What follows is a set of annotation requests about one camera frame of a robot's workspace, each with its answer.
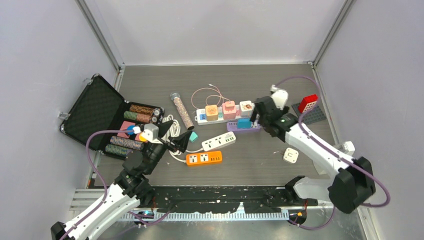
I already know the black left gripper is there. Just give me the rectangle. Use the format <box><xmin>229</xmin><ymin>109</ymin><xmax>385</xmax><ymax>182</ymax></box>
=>
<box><xmin>144</xmin><ymin>121</ymin><xmax>192</xmax><ymax>174</ymax></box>

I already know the white cube socket adapter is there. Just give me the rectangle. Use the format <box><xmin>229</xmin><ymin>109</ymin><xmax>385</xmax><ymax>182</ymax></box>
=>
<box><xmin>239</xmin><ymin>100</ymin><xmax>255</xmax><ymax>118</ymax></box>

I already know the blue plug adapter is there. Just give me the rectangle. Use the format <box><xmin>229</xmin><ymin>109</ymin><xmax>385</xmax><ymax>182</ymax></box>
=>
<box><xmin>236</xmin><ymin>118</ymin><xmax>252</xmax><ymax>129</ymax></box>

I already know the pink charger with cable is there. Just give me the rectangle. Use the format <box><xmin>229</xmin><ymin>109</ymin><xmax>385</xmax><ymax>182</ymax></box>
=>
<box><xmin>190</xmin><ymin>84</ymin><xmax>232</xmax><ymax>110</ymax></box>

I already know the pink cube socket adapter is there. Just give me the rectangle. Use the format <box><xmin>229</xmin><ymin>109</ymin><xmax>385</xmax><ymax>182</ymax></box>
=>
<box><xmin>222</xmin><ymin>100</ymin><xmax>237</xmax><ymax>120</ymax></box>

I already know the tan cube socket adapter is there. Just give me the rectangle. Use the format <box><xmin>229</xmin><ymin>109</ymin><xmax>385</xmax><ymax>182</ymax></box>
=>
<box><xmin>205</xmin><ymin>104</ymin><xmax>219</xmax><ymax>122</ymax></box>

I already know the white plug adapter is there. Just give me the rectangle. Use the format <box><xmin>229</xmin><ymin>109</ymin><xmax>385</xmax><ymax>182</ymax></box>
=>
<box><xmin>282</xmin><ymin>147</ymin><xmax>299</xmax><ymax>164</ymax></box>

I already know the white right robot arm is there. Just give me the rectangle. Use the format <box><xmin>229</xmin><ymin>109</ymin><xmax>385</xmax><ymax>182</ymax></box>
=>
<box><xmin>251</xmin><ymin>96</ymin><xmax>376</xmax><ymax>214</ymax></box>

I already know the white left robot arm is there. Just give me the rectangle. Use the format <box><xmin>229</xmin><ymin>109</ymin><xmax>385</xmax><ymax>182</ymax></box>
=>
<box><xmin>50</xmin><ymin>120</ymin><xmax>192</xmax><ymax>240</ymax></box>

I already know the teal plug adapter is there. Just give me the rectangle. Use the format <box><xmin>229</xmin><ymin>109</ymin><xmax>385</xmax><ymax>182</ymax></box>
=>
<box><xmin>189</xmin><ymin>131</ymin><xmax>199</xmax><ymax>143</ymax></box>

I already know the yellow round chip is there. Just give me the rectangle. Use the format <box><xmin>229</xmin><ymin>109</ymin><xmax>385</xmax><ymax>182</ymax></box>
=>
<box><xmin>137</xmin><ymin>133</ymin><xmax>148</xmax><ymax>143</ymax></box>

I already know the purple power strip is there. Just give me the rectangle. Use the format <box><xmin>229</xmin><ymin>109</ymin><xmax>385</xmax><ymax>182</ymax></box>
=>
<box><xmin>226</xmin><ymin>121</ymin><xmax>262</xmax><ymax>133</ymax></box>

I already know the white multicolour power strip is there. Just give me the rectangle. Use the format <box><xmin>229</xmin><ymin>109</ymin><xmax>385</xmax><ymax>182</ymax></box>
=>
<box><xmin>195</xmin><ymin>105</ymin><xmax>258</xmax><ymax>126</ymax></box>

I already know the orange power strip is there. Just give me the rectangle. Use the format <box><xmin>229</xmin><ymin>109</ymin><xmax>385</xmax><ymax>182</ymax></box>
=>
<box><xmin>186</xmin><ymin>151</ymin><xmax>223</xmax><ymax>167</ymax></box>

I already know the white usb power strip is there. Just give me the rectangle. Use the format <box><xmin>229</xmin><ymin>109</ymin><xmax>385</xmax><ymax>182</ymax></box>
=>
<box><xmin>201</xmin><ymin>131</ymin><xmax>236</xmax><ymax>152</ymax></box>

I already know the blue round chip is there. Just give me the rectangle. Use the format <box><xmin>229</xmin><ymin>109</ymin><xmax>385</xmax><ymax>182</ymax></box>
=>
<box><xmin>126</xmin><ymin>125</ymin><xmax>135</xmax><ymax>135</ymax></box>

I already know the red toy brick block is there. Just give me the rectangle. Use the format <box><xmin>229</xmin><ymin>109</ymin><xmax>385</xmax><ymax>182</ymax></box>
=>
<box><xmin>297</xmin><ymin>94</ymin><xmax>319</xmax><ymax>114</ymax></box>

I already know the dark grey brick baseplate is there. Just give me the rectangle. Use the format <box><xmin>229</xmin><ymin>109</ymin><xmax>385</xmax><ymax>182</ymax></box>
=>
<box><xmin>291</xmin><ymin>103</ymin><xmax>327</xmax><ymax>125</ymax></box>

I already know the black poker chip case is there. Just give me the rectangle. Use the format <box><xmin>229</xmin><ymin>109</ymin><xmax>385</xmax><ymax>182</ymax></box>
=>
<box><xmin>60</xmin><ymin>73</ymin><xmax>165</xmax><ymax>160</ymax></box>

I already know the white box device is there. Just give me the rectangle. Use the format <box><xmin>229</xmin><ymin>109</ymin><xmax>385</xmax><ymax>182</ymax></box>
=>
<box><xmin>312</xmin><ymin>141</ymin><xmax>356</xmax><ymax>176</ymax></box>

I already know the white coiled power cable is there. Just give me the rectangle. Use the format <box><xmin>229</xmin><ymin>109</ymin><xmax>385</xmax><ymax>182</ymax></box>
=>
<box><xmin>159</xmin><ymin>114</ymin><xmax>204</xmax><ymax>164</ymax></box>

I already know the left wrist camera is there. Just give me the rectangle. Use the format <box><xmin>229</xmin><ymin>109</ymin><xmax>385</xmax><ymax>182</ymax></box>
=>
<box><xmin>133</xmin><ymin>123</ymin><xmax>161</xmax><ymax>144</ymax></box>

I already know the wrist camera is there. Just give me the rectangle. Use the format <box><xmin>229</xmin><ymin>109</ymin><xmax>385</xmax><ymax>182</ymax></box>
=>
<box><xmin>270</xmin><ymin>84</ymin><xmax>289</xmax><ymax>110</ymax></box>
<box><xmin>133</xmin><ymin>123</ymin><xmax>161</xmax><ymax>144</ymax></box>

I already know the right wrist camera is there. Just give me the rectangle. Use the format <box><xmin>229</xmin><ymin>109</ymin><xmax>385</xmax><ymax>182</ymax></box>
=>
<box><xmin>270</xmin><ymin>84</ymin><xmax>289</xmax><ymax>110</ymax></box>

